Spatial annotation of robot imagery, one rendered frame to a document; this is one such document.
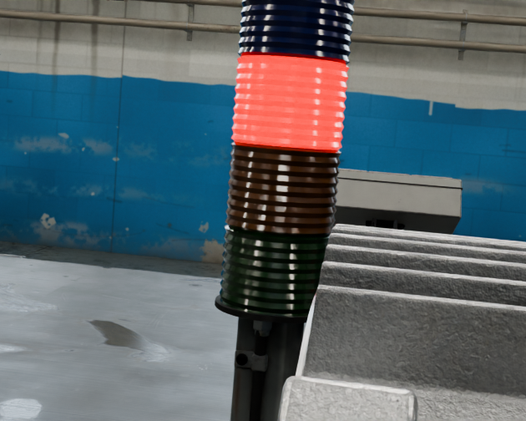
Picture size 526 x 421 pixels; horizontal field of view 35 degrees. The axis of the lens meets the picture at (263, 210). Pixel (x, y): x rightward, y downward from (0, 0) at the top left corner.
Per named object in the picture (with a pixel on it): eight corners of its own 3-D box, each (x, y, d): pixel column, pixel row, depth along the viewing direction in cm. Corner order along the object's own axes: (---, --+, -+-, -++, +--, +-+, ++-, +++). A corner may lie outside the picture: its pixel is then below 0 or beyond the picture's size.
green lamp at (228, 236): (326, 301, 49) (333, 225, 48) (326, 327, 43) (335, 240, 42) (225, 291, 49) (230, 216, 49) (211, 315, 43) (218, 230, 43)
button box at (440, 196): (451, 240, 102) (452, 200, 105) (462, 217, 96) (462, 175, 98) (311, 227, 104) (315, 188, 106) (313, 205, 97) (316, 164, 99)
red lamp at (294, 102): (341, 148, 48) (347, 68, 47) (342, 151, 42) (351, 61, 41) (236, 139, 48) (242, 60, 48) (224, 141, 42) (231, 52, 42)
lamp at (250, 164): (333, 225, 48) (341, 148, 48) (335, 240, 42) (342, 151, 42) (230, 216, 49) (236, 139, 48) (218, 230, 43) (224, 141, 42)
